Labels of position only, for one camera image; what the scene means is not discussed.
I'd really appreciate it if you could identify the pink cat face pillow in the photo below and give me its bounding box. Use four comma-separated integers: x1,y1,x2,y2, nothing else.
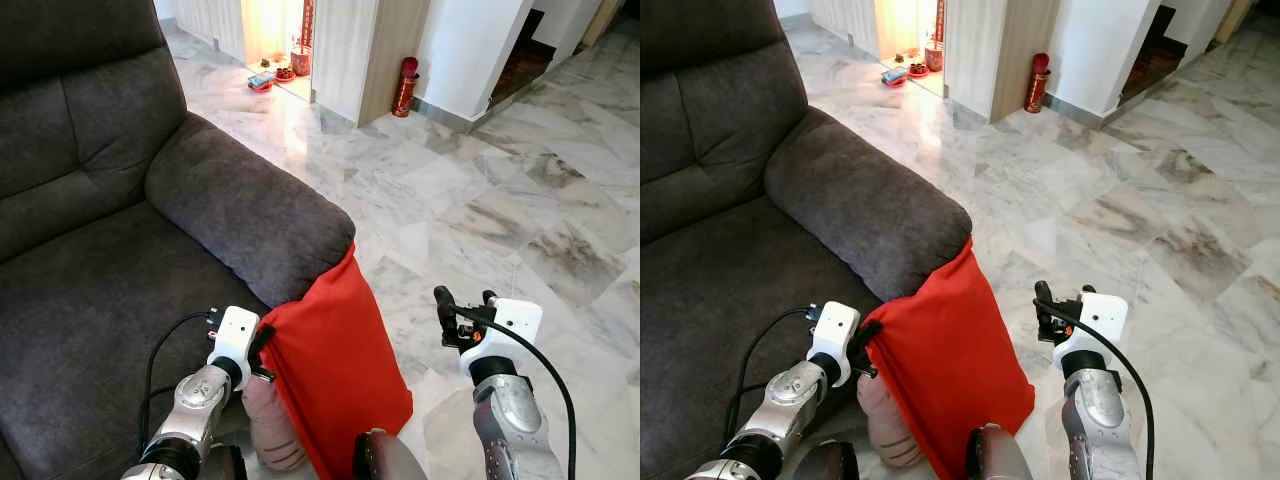
857,372,926,469
242,375,309,473

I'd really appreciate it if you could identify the large grey fabric sofa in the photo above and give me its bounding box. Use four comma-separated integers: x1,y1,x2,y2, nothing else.
0,0,357,480
640,0,974,480

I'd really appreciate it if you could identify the red cylinder canister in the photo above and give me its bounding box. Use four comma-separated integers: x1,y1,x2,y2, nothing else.
392,57,421,118
1024,53,1051,113

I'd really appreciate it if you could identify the light wood altar cabinet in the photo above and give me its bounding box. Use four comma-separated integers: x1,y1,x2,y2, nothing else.
805,0,1061,123
180,0,431,128

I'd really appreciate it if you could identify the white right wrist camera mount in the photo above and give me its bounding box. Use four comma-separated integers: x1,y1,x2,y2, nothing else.
460,297,543,376
1053,292,1129,366

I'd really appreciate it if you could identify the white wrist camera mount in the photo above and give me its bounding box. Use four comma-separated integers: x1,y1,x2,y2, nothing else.
460,297,543,376
808,301,861,386
208,306,261,389
1053,292,1129,366

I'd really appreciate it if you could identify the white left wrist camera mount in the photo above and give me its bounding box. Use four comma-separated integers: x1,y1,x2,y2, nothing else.
208,306,261,389
808,301,861,386

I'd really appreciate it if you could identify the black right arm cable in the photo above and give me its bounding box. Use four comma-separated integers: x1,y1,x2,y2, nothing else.
1040,300,1156,480
455,305,579,480

